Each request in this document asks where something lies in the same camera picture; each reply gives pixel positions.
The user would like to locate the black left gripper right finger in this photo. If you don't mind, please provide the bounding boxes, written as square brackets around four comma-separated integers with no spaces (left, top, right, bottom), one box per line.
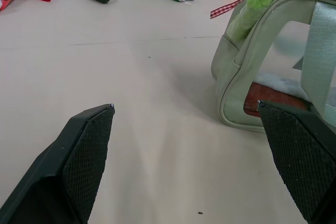
[257,100,336,224]

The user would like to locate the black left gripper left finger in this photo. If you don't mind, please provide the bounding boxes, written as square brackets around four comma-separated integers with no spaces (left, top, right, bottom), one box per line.
[0,103,116,224]

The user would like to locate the reddish-brown wooden board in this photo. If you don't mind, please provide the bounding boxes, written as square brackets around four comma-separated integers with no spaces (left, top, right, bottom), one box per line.
[243,81,312,116]

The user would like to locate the pale green zip bag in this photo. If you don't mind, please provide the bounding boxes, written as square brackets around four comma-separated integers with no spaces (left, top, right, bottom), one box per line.
[211,0,336,133]

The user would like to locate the red white gingham ribbon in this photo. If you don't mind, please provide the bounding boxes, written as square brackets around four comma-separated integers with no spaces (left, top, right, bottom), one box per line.
[210,0,249,19]

